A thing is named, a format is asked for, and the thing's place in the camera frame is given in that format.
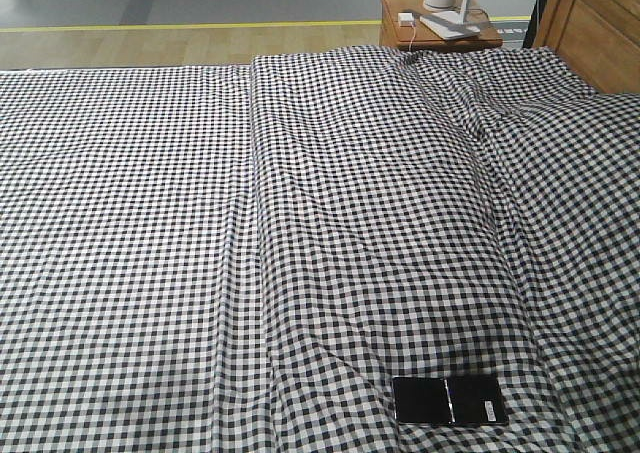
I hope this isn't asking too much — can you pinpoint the black smartphone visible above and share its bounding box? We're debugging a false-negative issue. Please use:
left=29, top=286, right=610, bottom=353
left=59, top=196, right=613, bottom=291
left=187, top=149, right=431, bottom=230
left=392, top=374, right=508, bottom=426

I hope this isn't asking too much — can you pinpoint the white charger adapter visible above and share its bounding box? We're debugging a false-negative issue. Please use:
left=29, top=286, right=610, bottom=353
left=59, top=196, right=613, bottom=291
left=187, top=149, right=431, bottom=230
left=397, top=12, right=415, bottom=27

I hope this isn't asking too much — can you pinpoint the black white checkered bedsheet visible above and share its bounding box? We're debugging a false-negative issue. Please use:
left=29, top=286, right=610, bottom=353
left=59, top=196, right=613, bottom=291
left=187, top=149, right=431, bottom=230
left=0, top=44, right=640, bottom=453

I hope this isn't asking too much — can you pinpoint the wooden headboard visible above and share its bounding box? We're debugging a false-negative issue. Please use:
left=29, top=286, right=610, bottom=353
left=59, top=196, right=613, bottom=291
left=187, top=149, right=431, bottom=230
left=534, top=0, right=639, bottom=93

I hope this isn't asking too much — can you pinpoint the white desk lamp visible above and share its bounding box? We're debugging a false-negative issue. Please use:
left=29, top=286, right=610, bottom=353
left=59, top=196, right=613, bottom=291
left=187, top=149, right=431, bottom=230
left=419, top=0, right=481, bottom=40

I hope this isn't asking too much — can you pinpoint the wooden nightstand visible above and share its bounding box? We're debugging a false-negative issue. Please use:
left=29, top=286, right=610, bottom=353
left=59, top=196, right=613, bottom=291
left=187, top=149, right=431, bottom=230
left=379, top=0, right=503, bottom=52

